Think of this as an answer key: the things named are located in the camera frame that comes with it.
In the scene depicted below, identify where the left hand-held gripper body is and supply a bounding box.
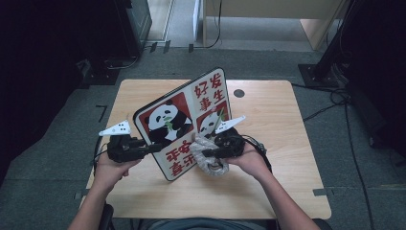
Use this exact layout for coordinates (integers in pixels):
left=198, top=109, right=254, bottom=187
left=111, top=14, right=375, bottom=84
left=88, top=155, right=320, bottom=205
left=99, top=120, right=148, bottom=163

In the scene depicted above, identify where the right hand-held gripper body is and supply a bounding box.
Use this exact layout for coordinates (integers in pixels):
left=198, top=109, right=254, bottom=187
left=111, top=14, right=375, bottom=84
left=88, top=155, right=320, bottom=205
left=212, top=115, right=247, bottom=159

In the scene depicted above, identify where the fluffy grey beige towel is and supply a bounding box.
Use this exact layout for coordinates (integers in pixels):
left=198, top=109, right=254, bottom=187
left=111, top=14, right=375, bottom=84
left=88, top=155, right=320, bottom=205
left=190, top=133, right=230, bottom=177

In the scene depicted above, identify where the white red panda print board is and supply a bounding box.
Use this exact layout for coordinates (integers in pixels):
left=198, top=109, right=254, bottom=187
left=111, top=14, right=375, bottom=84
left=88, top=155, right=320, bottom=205
left=132, top=66, right=233, bottom=182

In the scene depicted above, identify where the person's right hand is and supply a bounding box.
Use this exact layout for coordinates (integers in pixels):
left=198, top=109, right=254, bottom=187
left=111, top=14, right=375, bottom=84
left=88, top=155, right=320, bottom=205
left=223, top=151, right=271, bottom=181

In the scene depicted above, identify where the person's left hand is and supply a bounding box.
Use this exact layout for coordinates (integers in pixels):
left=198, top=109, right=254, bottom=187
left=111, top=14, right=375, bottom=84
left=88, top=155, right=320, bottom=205
left=92, top=157, right=142, bottom=193

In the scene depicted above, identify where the person's grey shirt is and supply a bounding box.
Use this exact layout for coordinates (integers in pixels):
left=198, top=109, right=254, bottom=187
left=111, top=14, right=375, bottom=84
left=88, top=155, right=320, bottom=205
left=149, top=218, right=279, bottom=230

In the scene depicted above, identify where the dark curtain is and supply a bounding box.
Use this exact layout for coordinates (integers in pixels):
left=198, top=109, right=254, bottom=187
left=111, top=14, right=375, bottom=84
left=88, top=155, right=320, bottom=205
left=348, top=0, right=406, bottom=157
left=0, top=0, right=123, bottom=186

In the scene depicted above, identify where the black computer tower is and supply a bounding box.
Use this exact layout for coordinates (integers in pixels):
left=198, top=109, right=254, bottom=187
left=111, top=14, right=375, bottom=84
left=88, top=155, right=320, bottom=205
left=113, top=0, right=153, bottom=60

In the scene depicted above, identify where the white upright panel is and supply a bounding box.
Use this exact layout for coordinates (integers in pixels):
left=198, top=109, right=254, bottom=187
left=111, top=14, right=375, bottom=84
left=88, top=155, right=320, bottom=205
left=192, top=0, right=203, bottom=42

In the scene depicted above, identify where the light wooden desk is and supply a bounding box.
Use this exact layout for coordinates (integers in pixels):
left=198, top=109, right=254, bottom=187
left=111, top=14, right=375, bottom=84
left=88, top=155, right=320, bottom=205
left=202, top=0, right=350, bottom=52

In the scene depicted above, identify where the black stand pole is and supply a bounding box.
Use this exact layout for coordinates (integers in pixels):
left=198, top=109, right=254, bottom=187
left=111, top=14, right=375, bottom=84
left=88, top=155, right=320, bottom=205
left=314, top=0, right=363, bottom=81

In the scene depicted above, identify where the black floor base plate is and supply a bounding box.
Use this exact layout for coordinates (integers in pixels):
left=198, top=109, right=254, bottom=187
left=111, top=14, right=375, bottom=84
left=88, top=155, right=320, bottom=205
left=80, top=68, right=122, bottom=86

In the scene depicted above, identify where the grey floor cable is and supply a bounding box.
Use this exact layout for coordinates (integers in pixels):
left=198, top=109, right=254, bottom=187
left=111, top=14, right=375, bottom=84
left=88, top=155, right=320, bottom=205
left=104, top=56, right=142, bottom=71

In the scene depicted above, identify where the black stand base plate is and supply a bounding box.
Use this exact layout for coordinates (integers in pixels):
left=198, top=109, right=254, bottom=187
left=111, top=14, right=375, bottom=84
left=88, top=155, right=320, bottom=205
left=297, top=62, right=340, bottom=89

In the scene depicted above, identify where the thin black hanging cable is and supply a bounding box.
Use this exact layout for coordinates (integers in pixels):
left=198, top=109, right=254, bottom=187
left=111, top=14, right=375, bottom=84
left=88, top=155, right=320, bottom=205
left=191, top=0, right=223, bottom=50

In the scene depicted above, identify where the long black floor cable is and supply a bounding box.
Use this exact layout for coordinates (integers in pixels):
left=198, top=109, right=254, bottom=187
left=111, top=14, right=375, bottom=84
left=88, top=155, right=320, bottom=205
left=344, top=99, right=376, bottom=230

